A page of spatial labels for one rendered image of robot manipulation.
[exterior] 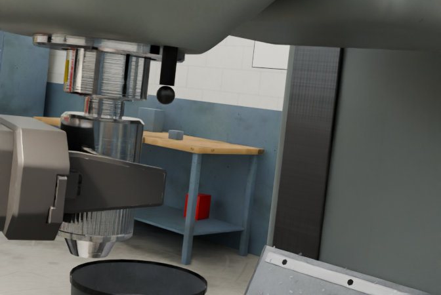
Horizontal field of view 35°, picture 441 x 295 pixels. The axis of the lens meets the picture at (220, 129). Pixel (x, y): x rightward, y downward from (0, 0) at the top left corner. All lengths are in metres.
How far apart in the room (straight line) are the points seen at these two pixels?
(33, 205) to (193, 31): 0.12
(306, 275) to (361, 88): 0.20
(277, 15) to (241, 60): 5.49
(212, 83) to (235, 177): 0.87
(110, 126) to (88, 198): 0.04
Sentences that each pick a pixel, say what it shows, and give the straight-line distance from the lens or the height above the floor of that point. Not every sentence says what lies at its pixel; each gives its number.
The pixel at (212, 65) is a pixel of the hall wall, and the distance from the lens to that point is 6.16.
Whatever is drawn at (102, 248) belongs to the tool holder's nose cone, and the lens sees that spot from 0.40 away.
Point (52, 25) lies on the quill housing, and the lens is 0.34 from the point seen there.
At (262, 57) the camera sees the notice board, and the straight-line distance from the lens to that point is 5.80.
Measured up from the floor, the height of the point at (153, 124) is 0.95.
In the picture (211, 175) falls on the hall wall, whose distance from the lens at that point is 6.10.
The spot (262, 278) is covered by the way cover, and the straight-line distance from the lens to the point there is 0.78.
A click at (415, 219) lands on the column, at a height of 1.19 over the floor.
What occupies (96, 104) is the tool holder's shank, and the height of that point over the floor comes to 1.28.
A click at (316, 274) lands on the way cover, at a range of 0.75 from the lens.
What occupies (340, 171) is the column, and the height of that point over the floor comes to 1.22.
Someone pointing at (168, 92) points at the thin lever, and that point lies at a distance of 0.36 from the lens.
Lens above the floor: 1.29
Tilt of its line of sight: 3 degrees down
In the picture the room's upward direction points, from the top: 6 degrees clockwise
